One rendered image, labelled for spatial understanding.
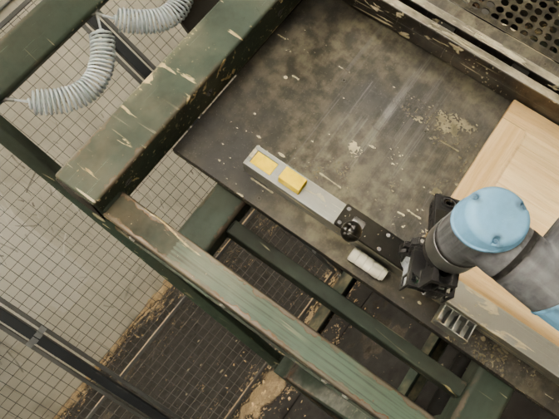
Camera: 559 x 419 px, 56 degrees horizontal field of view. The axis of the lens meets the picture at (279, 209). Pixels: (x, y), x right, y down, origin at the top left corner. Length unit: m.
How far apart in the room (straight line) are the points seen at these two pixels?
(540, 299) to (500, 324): 0.42
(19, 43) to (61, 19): 0.12
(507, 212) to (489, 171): 0.56
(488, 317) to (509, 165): 0.33
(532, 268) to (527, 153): 0.62
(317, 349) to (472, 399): 0.33
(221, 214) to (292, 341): 0.31
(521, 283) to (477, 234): 0.08
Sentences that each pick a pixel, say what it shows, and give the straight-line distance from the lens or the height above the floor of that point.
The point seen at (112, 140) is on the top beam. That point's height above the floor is 1.89.
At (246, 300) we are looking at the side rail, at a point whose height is 1.55.
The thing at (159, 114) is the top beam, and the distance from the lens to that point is 1.06.
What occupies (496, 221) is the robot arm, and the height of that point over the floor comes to 1.61.
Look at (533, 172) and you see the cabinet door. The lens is 1.23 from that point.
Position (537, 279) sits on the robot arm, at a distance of 0.65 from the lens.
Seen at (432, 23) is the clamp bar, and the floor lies 1.59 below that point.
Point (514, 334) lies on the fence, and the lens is 1.09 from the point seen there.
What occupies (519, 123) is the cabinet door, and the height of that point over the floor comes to 1.33.
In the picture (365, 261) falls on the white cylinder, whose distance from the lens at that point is 1.03.
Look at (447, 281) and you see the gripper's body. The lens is 0.76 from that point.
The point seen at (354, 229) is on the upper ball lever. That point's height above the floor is 1.54.
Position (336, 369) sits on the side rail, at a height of 1.38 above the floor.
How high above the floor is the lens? 2.01
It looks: 24 degrees down
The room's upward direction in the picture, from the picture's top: 45 degrees counter-clockwise
